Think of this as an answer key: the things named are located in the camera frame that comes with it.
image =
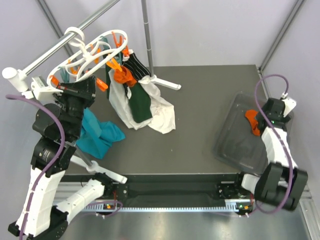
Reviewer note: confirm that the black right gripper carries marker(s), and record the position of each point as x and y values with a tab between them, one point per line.
260	114

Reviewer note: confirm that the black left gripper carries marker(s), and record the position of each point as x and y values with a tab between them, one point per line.
86	87

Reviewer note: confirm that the white clip hanger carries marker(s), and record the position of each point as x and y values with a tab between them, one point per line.
101	51

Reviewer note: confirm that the orange sock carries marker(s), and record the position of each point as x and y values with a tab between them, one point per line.
250	115
124	76

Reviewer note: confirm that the black white striped sock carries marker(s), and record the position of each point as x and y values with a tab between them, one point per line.
137	69

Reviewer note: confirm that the white and green shirt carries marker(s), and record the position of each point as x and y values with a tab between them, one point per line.
146	107

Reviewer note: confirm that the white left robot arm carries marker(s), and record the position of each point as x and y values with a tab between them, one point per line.
45	175

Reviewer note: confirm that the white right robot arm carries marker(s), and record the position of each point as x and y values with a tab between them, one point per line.
277	160

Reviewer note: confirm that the clear plastic bin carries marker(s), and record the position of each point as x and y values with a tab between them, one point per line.
235	144

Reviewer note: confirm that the teal cloth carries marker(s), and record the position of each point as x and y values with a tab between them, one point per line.
97	137

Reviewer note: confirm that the grey metal clothes rack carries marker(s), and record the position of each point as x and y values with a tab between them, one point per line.
17	77

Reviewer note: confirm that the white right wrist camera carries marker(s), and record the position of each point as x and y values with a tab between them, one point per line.
289	103

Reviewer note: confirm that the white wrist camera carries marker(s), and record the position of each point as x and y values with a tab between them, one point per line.
41	91
289	103

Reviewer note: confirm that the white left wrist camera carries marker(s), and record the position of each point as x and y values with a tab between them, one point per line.
41	91

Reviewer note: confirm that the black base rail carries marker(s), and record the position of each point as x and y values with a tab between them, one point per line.
190	191

